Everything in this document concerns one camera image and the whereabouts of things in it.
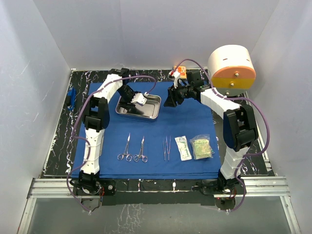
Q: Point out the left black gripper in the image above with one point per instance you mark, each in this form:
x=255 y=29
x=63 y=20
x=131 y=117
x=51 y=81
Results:
x=126 y=102

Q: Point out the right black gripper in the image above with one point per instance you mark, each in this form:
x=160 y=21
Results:
x=173 y=97

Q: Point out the metal instrument tray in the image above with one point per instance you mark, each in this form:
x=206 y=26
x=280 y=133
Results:
x=148 y=112

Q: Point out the white packet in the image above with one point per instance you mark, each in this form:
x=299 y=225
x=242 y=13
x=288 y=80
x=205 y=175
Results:
x=183 y=148

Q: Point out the blue surgical drape cloth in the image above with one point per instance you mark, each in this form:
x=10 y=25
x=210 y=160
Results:
x=189 y=119

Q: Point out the steel forceps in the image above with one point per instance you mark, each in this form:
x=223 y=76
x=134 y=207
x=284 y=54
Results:
x=168 y=147

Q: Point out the green suture packet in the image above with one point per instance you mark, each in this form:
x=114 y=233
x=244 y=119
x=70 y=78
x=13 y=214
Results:
x=201 y=147

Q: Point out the steel ring-handle scissors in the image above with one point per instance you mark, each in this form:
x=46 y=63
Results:
x=140 y=155

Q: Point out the pink cylindrical tissue phantom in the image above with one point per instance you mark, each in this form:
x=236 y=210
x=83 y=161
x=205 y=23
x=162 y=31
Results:
x=231 y=70

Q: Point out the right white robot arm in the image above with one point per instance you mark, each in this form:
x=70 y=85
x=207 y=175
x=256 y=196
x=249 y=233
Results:
x=239 y=126

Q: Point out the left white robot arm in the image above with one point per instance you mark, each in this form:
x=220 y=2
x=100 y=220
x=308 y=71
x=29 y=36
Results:
x=96 y=117

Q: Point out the small orange circuit board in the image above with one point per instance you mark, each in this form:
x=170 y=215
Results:
x=182 y=71

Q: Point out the small blue plastic clip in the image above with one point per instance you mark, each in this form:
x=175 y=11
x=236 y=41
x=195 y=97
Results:
x=70 y=99

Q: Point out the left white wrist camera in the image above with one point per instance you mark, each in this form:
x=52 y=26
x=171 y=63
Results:
x=139 y=99

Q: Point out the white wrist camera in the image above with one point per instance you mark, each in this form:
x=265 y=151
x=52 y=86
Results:
x=139 y=99
x=174 y=76

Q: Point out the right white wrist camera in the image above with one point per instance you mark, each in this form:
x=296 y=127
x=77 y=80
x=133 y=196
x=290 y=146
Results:
x=174 y=76

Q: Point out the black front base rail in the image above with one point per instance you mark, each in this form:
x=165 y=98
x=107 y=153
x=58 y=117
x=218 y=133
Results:
x=168 y=191

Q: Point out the aluminium frame extrusion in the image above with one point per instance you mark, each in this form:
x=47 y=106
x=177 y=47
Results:
x=161 y=207

